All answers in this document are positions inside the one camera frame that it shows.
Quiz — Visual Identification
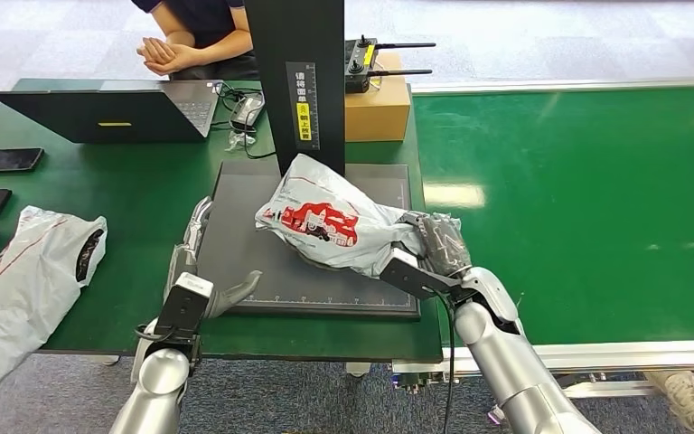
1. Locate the person's left hand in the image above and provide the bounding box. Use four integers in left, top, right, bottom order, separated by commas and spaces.
143, 45, 203, 77

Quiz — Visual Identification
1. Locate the white package with large red print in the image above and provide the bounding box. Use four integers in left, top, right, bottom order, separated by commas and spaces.
255, 154, 462, 279

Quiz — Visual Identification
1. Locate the grey power adapter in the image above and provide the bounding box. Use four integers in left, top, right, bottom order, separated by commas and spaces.
229, 93, 266, 133

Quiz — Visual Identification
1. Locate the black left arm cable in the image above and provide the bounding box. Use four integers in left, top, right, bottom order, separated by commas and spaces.
134, 323, 172, 344

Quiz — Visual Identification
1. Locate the clear plastic wrapper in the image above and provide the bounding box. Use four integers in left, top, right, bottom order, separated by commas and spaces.
226, 130, 257, 152

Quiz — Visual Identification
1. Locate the white sneaker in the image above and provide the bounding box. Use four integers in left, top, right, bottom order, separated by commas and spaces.
646, 371, 694, 434

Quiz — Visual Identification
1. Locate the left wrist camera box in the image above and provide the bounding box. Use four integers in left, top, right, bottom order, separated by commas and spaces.
154, 272, 215, 344

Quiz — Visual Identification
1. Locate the white package with black window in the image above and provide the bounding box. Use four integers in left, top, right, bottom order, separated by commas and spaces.
0, 206, 108, 393

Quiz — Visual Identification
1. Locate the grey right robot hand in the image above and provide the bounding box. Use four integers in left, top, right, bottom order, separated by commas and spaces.
403, 211, 473, 279

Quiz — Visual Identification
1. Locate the dark open laptop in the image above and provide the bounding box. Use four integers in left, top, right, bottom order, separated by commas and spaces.
0, 80, 223, 145

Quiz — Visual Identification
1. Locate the person's hand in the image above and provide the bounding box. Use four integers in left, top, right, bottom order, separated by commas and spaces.
143, 45, 203, 77
136, 36, 177, 66

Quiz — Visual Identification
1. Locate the black remote controller with antennas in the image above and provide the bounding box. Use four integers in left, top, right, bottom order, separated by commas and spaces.
344, 34, 436, 95

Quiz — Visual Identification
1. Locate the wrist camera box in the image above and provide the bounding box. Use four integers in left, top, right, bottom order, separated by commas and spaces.
380, 247, 464, 302
154, 272, 215, 344

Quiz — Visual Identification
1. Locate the green table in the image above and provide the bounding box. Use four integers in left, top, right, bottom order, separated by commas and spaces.
0, 78, 443, 363

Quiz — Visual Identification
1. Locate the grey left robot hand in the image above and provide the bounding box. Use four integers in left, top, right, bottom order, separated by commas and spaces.
164, 196, 263, 318

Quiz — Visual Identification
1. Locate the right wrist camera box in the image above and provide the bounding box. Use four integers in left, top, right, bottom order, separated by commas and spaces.
380, 247, 464, 302

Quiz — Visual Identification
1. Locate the black smartphone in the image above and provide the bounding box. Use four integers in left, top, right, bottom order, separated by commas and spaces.
0, 147, 45, 175

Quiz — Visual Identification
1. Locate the brown cardboard box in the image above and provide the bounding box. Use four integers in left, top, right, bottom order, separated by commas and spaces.
344, 51, 413, 144

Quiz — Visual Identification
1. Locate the person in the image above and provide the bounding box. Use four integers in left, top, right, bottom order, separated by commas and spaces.
130, 0, 259, 82

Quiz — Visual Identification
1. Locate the black scanner column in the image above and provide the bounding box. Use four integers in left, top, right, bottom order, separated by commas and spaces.
243, 0, 347, 178

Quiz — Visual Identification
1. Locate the green conveyor belt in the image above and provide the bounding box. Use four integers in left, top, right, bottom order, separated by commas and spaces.
391, 78, 694, 400

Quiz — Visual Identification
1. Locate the black scanner base plate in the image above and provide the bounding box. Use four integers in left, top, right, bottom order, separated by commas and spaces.
195, 160, 421, 320

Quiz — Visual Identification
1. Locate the person's right hand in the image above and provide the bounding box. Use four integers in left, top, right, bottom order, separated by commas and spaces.
136, 36, 177, 66

